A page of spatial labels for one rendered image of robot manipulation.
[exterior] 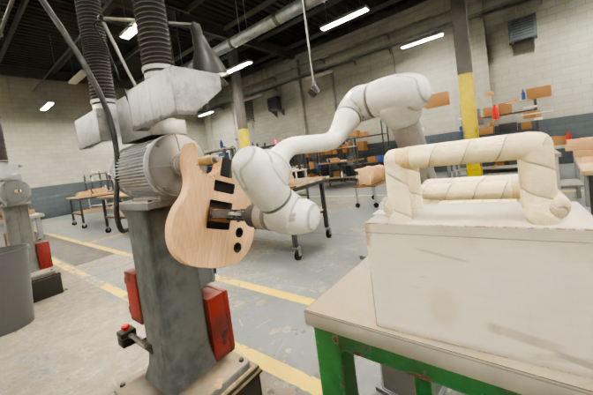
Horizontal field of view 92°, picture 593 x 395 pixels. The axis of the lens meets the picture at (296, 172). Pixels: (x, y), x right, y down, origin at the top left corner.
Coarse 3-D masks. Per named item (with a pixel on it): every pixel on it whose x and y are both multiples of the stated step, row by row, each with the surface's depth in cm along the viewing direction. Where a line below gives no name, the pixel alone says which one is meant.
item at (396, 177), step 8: (384, 160) 44; (392, 168) 43; (400, 168) 42; (392, 176) 43; (400, 176) 43; (392, 184) 43; (400, 184) 43; (408, 184) 43; (392, 192) 43; (400, 192) 43; (408, 192) 43; (392, 200) 43; (400, 200) 43; (408, 200) 43; (400, 208) 43; (408, 208) 43; (392, 216) 44; (400, 216) 43; (408, 216) 43
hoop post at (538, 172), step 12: (552, 144) 33; (528, 156) 34; (540, 156) 33; (552, 156) 33; (528, 168) 34; (540, 168) 33; (552, 168) 33; (528, 180) 34; (540, 180) 33; (552, 180) 33; (528, 192) 34; (540, 192) 33; (552, 192) 33; (528, 204) 35; (540, 204) 33; (528, 216) 35; (540, 216) 34; (552, 216) 33
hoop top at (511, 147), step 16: (448, 144) 39; (464, 144) 37; (480, 144) 36; (496, 144) 35; (512, 144) 34; (528, 144) 33; (544, 144) 33; (400, 160) 42; (416, 160) 41; (432, 160) 40; (448, 160) 39; (464, 160) 38; (480, 160) 37; (496, 160) 36
